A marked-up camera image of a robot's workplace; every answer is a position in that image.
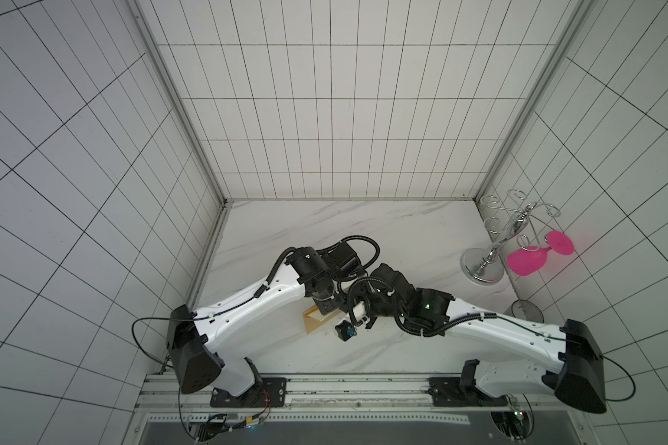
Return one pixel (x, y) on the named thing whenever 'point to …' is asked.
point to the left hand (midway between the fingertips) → (318, 301)
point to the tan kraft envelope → (313, 318)
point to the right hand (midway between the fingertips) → (338, 283)
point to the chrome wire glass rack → (485, 265)
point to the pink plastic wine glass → (526, 260)
